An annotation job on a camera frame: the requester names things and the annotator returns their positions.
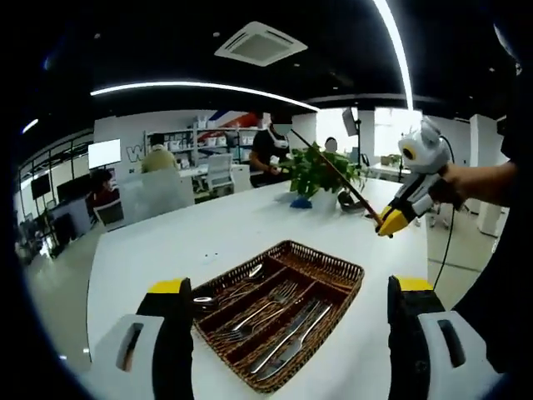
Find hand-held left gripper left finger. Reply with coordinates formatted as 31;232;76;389
85;277;196;400

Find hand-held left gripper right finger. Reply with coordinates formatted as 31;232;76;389
386;274;501;400

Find brown wooden chopstick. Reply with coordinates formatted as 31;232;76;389
290;129;383;226

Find silver fork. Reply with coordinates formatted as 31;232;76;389
215;299;305;343
231;281;300;333

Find brown wicker utensil storage tray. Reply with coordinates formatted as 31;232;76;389
191;239;366;395

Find silver table knife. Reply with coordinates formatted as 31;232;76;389
248;299;324;375
254;302;334;383

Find person's right hand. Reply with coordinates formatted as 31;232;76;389
428;164;470;209

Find dark grey handheld device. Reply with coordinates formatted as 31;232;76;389
336;189;367;214

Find tripod light panel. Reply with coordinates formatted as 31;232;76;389
341;107;364;168

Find green potted plant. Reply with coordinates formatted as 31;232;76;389
289;141;367;209

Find person's torso black clothing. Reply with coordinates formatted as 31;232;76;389
453;0;533;372

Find straight ceiling light strip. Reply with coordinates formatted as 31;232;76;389
371;0;416;112

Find translucent white partition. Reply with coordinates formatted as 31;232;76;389
117;166;196;218

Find white mesh office chair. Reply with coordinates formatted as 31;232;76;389
205;152;234;193

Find black desk monitors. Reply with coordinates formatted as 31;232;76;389
56;172;92;201

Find bright white screen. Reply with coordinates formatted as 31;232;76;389
87;139;122;171

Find white shelving unit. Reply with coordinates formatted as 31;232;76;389
145;116;267;168

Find ceiling air conditioner vent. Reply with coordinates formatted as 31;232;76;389
213;21;309;68

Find curved ceiling light strip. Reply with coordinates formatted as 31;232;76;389
90;81;321;112

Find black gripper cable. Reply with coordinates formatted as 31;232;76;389
432;203;457;293

